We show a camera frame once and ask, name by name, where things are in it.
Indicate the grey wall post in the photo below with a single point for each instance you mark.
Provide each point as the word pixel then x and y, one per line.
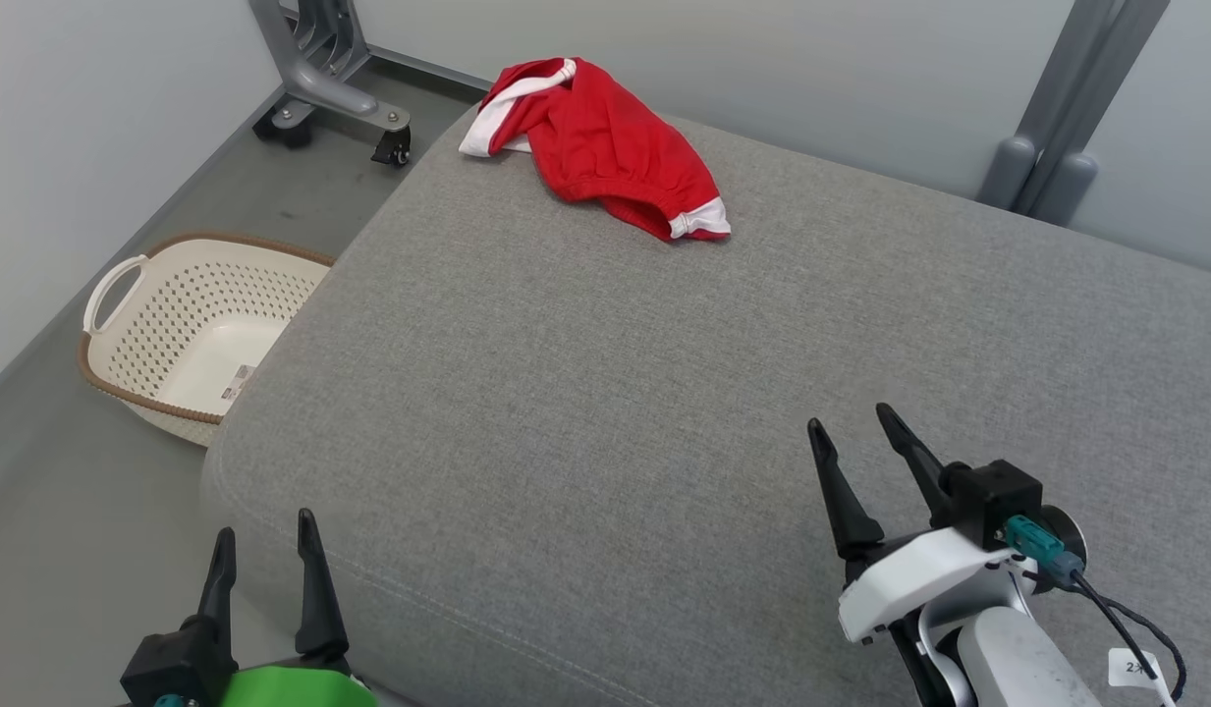
pixel 1067 128

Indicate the left wrist teal connector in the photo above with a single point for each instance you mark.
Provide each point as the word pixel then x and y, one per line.
pixel 170 701

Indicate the right wrist teal connector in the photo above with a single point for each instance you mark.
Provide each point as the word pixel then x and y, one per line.
pixel 1042 550

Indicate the grey metal stand with casters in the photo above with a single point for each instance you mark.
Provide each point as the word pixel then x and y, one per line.
pixel 315 69

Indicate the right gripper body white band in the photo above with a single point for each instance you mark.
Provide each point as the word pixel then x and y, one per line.
pixel 909 584

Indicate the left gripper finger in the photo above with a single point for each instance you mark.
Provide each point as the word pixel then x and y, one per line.
pixel 320 609
pixel 219 599

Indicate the cream perforated laundry basket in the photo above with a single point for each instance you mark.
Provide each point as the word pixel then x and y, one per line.
pixel 212 334

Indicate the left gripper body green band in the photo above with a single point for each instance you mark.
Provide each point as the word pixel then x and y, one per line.
pixel 291 687

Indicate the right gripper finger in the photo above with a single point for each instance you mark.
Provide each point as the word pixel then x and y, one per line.
pixel 849 516
pixel 924 471

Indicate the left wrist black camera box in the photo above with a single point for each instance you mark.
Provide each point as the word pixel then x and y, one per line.
pixel 173 663

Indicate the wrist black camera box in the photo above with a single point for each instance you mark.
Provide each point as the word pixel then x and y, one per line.
pixel 173 663
pixel 998 501

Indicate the red and white garment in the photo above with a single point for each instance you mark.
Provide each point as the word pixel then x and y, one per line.
pixel 605 147

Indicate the wrist teal connector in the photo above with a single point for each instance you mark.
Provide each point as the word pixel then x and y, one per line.
pixel 1042 550
pixel 170 701

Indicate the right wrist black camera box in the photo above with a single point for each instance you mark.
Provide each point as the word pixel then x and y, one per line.
pixel 998 501

